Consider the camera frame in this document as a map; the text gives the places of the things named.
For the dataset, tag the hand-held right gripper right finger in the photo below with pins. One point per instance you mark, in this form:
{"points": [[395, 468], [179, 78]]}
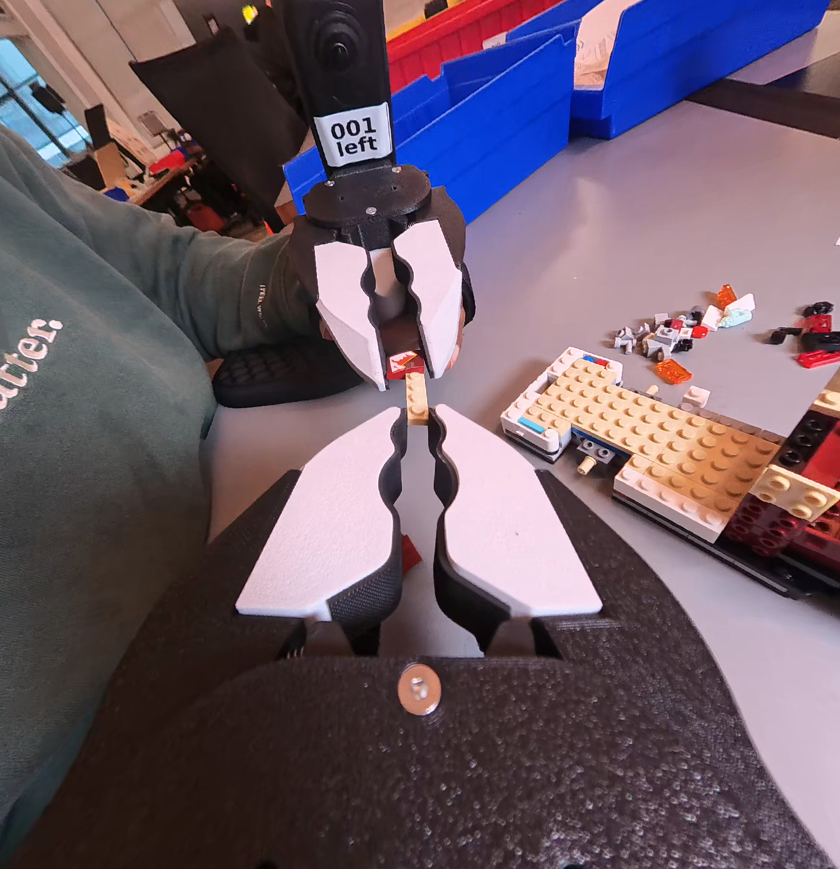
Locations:
{"points": [[515, 536]]}

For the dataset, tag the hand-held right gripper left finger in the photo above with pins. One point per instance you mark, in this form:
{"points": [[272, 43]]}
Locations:
{"points": [[325, 529]]}

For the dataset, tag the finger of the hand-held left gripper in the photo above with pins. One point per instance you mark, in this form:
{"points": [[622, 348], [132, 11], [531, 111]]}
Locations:
{"points": [[437, 292], [342, 299]]}

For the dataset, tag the small dark red brick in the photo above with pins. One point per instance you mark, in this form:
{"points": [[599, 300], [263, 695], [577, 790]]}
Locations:
{"points": [[410, 553]]}

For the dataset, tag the tan narrow plate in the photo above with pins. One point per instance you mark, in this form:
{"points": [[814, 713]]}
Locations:
{"points": [[417, 400]]}

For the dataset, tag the grey desk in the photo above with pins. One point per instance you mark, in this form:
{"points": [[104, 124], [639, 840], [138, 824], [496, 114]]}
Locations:
{"points": [[630, 224]]}

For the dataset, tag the black padded cushion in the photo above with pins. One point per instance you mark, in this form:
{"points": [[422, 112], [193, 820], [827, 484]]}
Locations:
{"points": [[277, 373]]}

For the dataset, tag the orange plastic object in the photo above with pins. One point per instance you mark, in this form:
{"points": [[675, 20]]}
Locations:
{"points": [[267, 226]]}

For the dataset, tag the empty blue storage bin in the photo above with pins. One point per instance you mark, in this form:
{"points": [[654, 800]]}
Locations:
{"points": [[494, 122]]}

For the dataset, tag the tan and dark red brick model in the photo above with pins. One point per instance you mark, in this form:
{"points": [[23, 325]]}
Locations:
{"points": [[630, 428]]}

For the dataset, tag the black fabric panel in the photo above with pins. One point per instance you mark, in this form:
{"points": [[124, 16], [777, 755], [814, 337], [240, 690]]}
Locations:
{"points": [[216, 102]]}

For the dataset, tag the red storage bin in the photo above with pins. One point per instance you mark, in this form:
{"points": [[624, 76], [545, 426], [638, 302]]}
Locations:
{"points": [[447, 34]]}

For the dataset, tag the yellow storage bin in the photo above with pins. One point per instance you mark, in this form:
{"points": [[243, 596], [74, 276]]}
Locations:
{"points": [[423, 22]]}

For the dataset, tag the cluttered wooden table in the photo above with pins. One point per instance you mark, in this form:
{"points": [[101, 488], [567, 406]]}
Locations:
{"points": [[148, 170]]}

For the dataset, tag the pile of small grey bricks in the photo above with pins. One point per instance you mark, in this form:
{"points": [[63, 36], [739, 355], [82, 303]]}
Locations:
{"points": [[657, 336]]}

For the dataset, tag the orange transparent studded brick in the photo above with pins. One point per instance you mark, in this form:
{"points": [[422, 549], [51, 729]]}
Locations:
{"points": [[672, 371]]}

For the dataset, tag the white paper sheet in bin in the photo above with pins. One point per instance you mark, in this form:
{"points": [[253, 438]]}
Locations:
{"points": [[603, 47]]}

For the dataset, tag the orange transparent slope piece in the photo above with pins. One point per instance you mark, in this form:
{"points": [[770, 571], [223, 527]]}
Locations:
{"points": [[725, 296]]}

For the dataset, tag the blue storage bin with paper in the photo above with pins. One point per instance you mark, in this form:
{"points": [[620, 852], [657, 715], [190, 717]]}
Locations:
{"points": [[664, 81]]}

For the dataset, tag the large office window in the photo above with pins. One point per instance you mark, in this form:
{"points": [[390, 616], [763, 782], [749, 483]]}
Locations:
{"points": [[19, 102]]}

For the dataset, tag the black and red lego pieces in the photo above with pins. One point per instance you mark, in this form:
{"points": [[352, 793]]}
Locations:
{"points": [[817, 319]]}

